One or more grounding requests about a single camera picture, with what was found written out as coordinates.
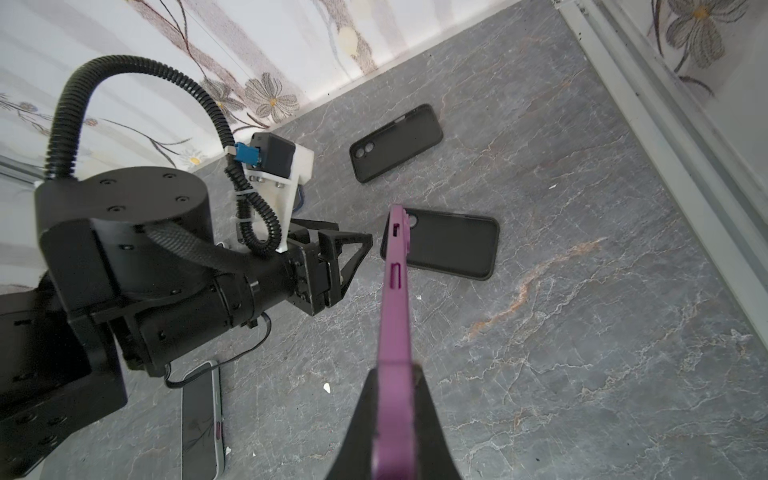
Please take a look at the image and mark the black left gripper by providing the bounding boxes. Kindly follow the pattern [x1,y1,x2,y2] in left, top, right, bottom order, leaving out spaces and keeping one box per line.
[285,219,373,316]

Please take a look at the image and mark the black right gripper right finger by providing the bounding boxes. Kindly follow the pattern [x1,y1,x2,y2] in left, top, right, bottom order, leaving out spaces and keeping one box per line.
[413,364,461,480]

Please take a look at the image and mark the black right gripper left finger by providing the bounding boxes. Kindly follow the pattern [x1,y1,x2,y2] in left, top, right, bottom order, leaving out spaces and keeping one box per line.
[326,368,379,480]

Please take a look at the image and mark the purple cased phone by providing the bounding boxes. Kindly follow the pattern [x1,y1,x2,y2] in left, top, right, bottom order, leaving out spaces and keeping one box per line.
[372,205,417,479]

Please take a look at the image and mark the black phone case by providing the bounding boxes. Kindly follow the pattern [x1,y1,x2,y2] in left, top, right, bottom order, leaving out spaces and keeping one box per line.
[380,205,500,282]
[349,104,443,184]

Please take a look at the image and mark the blue phone black screen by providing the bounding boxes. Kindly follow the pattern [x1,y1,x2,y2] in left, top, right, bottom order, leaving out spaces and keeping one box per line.
[182,362,220,480]

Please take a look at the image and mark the light blue phone case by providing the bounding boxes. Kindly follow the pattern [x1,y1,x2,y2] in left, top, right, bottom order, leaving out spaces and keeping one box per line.
[180,359,227,480]

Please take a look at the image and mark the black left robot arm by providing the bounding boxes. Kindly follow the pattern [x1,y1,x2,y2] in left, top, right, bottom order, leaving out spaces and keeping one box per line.
[1,55,372,479]

